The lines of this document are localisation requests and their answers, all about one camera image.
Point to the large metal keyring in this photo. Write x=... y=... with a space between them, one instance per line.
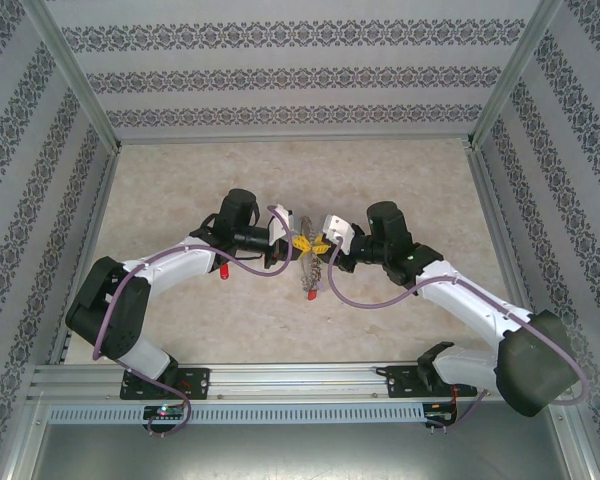
x=310 y=272

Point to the purple key tag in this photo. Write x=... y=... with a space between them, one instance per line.
x=320 y=286

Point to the key with solid red tag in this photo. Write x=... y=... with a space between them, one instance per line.
x=224 y=272

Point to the small round red key tag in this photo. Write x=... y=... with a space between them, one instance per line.
x=311 y=296

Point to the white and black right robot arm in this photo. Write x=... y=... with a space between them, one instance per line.
x=475 y=300

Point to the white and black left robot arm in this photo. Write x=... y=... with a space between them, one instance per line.
x=175 y=265

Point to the small circuit board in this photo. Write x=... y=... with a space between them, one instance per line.
x=165 y=411
x=437 y=416

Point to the grey metal base panel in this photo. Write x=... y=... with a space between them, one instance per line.
x=300 y=455

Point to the aluminium frame crossbar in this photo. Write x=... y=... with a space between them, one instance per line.
x=295 y=138

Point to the aluminium side rail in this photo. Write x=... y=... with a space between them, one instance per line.
x=96 y=200
x=491 y=200

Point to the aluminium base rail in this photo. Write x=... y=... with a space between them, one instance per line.
x=300 y=380

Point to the aluminium frame post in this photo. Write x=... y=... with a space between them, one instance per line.
x=76 y=75
x=511 y=75

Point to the aluminium frame leg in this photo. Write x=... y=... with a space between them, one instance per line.
x=22 y=450
x=577 y=462

